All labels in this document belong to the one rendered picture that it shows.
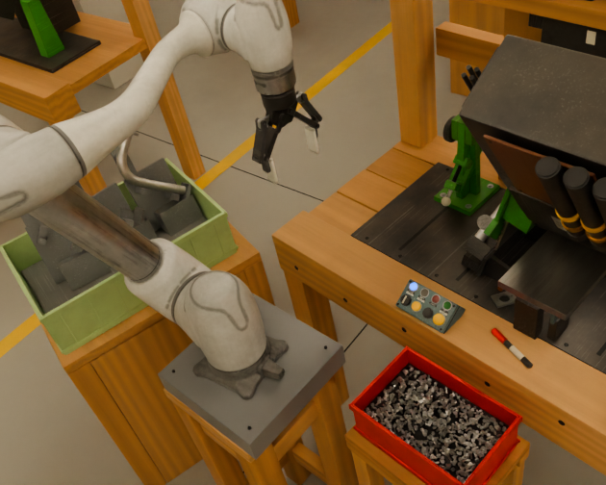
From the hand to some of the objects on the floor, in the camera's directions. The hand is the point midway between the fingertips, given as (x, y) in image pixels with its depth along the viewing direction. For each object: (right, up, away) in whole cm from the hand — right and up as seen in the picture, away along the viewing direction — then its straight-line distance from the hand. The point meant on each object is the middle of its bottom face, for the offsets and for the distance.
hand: (292, 162), depth 156 cm
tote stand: (-41, -82, +117) cm, 149 cm away
